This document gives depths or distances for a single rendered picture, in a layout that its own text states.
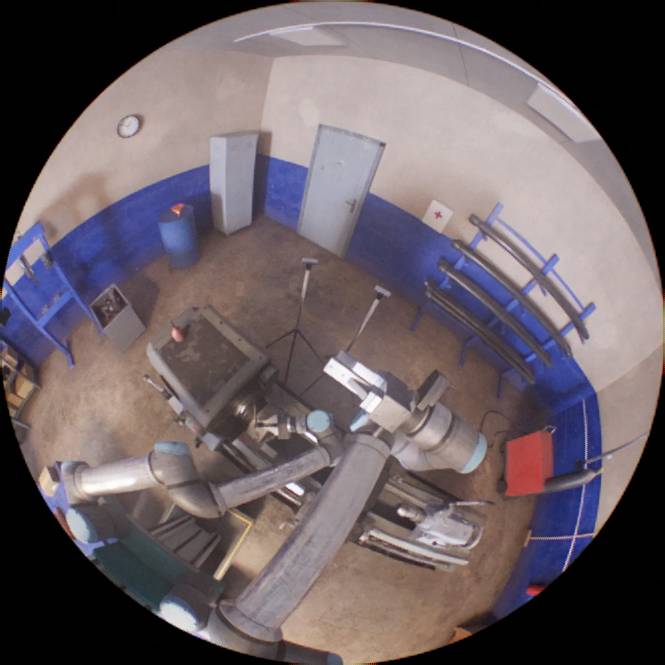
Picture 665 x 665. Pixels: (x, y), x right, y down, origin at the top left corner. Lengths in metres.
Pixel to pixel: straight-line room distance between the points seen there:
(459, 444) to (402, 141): 3.22
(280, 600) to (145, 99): 4.02
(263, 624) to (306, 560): 0.14
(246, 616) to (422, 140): 3.53
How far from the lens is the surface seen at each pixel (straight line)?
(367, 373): 0.43
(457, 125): 3.21
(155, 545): 1.24
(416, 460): 0.53
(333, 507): 0.40
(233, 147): 3.87
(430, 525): 1.59
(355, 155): 3.51
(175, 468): 0.72
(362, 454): 0.44
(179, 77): 3.97
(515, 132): 3.25
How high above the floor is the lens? 2.36
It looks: 54 degrees down
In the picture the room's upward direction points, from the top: 23 degrees clockwise
